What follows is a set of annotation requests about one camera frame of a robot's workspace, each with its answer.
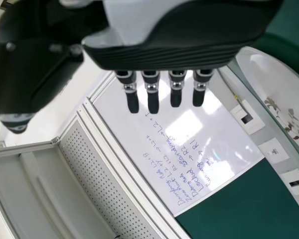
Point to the whiteboard with blue writing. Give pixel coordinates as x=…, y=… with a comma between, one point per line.
x=189, y=139

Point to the white socket strip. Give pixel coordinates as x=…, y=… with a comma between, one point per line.
x=249, y=119

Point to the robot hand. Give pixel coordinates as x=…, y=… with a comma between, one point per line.
x=164, y=37

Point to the plate with brown leaf pattern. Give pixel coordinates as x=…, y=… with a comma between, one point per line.
x=284, y=82

